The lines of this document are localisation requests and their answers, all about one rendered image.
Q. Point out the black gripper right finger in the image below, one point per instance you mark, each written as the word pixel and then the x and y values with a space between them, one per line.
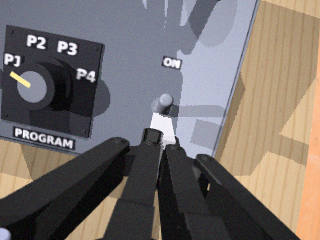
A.
pixel 185 206

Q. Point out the dark grey control console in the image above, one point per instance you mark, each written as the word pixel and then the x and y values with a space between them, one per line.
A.
pixel 104 66

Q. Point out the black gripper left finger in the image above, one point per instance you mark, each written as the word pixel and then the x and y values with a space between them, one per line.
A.
pixel 54 205

